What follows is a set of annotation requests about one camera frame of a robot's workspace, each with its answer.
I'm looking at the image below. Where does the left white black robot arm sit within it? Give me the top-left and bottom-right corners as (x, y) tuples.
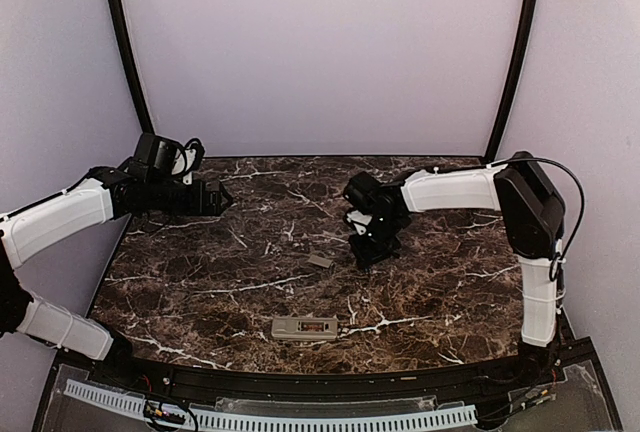
(1, 133), (233, 388)

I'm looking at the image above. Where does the white slotted cable duct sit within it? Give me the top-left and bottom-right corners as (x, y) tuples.
(63, 379), (477, 432)

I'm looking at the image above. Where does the right black frame post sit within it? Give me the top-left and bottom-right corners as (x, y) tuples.
(483, 0), (537, 162)

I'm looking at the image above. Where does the left black frame post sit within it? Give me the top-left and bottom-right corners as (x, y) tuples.
(107, 0), (155, 133)

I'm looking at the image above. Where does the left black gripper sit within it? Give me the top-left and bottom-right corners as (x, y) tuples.
(147, 176), (232, 216)

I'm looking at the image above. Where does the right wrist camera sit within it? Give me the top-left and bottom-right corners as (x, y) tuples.
(344, 209), (373, 237)

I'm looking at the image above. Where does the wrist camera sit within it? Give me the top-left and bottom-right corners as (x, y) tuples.
(344, 209), (373, 237)
(171, 138), (205, 185)

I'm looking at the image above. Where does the grey battery cover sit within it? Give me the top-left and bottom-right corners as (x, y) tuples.
(308, 254), (333, 269)

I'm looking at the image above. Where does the black frame post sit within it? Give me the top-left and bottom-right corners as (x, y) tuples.
(107, 0), (155, 133)
(483, 0), (537, 162)

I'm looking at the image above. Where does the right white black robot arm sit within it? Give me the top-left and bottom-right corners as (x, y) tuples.
(343, 152), (566, 386)

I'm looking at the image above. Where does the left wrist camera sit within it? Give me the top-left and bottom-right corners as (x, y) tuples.
(171, 138), (205, 185)

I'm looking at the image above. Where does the black front rail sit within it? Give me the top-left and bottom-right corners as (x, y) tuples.
(84, 344), (565, 404)

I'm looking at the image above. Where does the grey remote control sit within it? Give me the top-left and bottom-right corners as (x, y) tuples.
(271, 317), (338, 342)

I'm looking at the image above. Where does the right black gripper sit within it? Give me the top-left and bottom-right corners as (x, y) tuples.
(348, 214), (403, 269)

